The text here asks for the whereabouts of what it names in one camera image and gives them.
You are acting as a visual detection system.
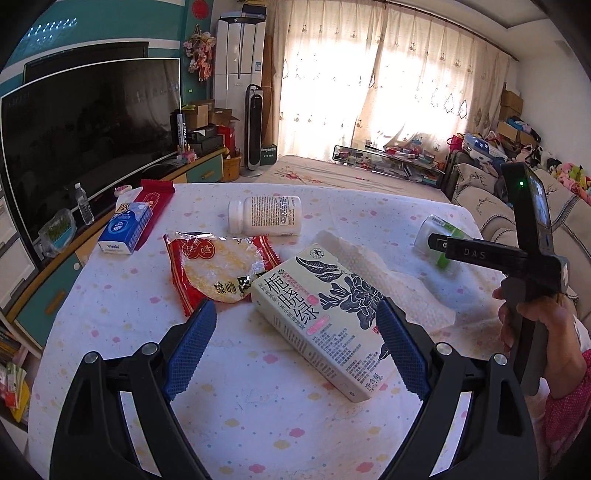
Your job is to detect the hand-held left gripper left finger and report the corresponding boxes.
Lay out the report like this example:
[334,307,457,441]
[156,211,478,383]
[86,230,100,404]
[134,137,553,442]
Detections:
[48,299,218,480]

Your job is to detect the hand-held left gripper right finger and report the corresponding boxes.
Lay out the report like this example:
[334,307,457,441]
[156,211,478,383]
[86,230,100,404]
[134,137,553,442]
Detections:
[376,298,541,480]

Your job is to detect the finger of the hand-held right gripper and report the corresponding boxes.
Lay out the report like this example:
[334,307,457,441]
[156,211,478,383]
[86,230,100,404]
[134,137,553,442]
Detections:
[427,233,529,274]

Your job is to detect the clear green-label plastic cup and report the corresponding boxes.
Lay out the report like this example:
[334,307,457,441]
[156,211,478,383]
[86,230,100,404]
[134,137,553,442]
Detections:
[414,213,472,271]

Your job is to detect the beige leaf-print drink carton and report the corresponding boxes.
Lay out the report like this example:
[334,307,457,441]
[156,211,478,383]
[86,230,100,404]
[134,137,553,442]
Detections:
[250,244,398,403]

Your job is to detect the red rice cracker packet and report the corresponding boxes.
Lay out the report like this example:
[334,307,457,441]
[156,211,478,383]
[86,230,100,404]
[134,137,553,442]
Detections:
[163,232,282,317]

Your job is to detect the white paper towel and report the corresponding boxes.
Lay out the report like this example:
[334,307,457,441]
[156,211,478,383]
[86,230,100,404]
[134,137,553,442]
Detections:
[314,230,457,335]

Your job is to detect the white pill bottle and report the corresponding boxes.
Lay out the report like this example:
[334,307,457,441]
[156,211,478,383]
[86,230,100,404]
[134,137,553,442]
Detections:
[228,195,302,237]

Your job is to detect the person's right forearm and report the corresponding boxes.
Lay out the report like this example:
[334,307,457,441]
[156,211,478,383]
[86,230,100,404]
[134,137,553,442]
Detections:
[542,318,591,467]

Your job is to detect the person's right hand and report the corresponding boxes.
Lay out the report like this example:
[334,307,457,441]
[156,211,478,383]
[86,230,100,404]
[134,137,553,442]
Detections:
[493,286,585,400]

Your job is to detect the beige deer-embroidered sofa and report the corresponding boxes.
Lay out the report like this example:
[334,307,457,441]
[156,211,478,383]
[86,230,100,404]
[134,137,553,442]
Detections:
[443,161,591,324]

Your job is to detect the row of plush toys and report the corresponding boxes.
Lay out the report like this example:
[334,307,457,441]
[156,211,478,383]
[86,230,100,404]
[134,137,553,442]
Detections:
[526,143,591,204]

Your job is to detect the star-print blue white bag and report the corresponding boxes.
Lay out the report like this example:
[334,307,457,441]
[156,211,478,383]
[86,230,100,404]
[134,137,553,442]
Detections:
[462,134,492,158]

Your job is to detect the stack of cardboard boxes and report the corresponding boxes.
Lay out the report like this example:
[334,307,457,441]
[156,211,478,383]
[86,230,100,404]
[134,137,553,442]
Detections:
[499,83,536,144]

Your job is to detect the clutter of boxes and books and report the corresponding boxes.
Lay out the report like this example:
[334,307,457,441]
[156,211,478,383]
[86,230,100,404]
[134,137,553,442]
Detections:
[365,136,444,185]

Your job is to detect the blue tissue pack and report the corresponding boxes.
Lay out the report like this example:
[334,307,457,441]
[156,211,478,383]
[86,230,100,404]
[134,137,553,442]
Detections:
[97,202,153,256]

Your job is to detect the teal yellow television cabinet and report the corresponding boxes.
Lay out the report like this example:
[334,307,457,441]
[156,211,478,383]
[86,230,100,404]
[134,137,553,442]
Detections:
[14,150,227,337]

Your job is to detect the long red envelope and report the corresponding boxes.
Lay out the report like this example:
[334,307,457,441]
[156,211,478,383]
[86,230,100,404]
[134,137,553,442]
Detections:
[134,179,176,250]

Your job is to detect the glass coffee table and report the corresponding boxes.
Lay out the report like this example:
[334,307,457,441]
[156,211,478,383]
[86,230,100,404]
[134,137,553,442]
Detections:
[333,144,446,188]

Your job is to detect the white embroidered curtain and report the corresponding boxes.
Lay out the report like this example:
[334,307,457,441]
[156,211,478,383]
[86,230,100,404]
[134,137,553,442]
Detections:
[369,4,511,153]
[272,0,384,162]

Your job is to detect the beige floral bed sheet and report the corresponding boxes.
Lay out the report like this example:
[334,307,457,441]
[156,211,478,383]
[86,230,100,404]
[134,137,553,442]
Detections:
[231,154,451,201]

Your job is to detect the clear water bottle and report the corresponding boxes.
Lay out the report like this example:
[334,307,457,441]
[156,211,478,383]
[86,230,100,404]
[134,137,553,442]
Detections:
[74,182,95,226]

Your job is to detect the clear plastic bag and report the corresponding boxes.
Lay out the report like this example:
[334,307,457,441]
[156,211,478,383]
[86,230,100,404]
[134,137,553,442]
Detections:
[37,208,77,258]

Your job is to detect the brown wooden bucket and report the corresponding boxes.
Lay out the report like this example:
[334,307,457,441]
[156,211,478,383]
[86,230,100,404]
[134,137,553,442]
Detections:
[222,150,243,183]

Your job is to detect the bookshelf with books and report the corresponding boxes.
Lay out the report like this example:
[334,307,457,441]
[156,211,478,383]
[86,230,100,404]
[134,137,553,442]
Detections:
[0,314,42,365]

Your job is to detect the colourful packets on floor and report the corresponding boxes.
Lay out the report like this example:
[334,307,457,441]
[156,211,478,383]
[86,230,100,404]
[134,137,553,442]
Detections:
[0,360,31,423]

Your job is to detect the white drawer unit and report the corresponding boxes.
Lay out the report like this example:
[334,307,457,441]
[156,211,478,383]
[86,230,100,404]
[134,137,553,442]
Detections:
[0,194,38,315]

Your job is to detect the dark curtain rod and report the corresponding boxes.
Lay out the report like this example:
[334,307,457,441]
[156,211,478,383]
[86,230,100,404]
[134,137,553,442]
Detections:
[383,2,518,61]

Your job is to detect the red bag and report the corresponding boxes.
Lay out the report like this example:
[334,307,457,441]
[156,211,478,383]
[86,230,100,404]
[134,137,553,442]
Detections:
[217,124,236,155]

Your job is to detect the tall black white box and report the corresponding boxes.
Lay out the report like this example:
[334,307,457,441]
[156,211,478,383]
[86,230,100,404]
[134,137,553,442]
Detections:
[173,111,188,153]

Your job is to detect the black white tower fan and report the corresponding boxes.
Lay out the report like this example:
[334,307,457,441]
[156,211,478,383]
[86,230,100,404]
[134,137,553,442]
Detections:
[245,83,266,178]

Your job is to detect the large curved television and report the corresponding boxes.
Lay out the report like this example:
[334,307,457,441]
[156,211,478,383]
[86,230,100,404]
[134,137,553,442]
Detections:
[0,58,182,261]

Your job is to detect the open cardboard box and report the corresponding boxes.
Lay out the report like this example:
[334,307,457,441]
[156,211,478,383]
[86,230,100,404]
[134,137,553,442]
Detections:
[187,99,241,130]

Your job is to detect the brown cardboard sheet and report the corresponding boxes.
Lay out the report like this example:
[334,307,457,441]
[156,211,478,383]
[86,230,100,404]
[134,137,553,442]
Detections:
[261,34,278,144]

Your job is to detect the white standing air conditioner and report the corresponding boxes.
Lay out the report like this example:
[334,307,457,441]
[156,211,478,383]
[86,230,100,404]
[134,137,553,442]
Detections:
[213,15,266,139]

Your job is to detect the hanging flower decoration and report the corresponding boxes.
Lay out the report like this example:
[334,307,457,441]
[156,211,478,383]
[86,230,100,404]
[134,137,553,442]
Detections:
[183,32,217,83]

